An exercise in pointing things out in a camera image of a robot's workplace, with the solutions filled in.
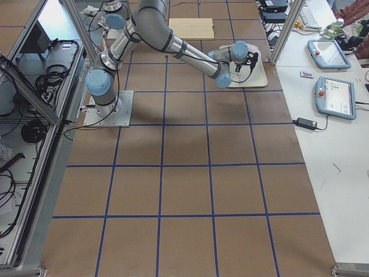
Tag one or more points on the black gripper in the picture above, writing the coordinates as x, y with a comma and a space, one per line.
238, 66

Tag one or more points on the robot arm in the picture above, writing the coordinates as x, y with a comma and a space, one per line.
117, 13
147, 24

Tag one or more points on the cream bear tray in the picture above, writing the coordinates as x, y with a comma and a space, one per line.
242, 79

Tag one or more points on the black power brick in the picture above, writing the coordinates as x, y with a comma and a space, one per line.
274, 17

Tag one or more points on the bamboo cutting board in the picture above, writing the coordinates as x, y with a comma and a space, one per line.
192, 28

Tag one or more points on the white keyboard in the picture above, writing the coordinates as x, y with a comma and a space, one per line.
308, 20

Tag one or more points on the teach pendant far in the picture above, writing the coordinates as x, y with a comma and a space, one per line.
327, 54

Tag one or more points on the teach pendant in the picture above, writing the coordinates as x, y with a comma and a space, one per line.
336, 98
327, 54

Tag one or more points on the black power adapter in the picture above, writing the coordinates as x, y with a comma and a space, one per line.
305, 123

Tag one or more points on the teach pendant near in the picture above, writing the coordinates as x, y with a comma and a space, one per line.
336, 98

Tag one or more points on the aluminium profile post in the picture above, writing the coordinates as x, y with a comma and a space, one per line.
293, 14

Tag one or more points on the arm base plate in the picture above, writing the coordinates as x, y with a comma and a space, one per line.
118, 113
113, 34

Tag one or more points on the aluminium frame cable bay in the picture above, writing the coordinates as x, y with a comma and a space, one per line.
42, 65

